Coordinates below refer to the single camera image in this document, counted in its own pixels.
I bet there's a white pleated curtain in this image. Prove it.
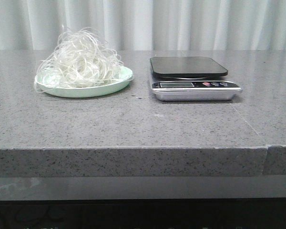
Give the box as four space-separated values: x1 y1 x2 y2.
0 0 286 51

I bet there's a white vermicelli noodle bundle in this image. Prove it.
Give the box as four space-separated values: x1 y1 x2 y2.
34 27 124 93

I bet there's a black silver kitchen scale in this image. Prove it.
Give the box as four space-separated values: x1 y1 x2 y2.
149 56 242 101

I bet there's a light green round plate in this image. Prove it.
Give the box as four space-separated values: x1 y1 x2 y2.
35 66 133 98

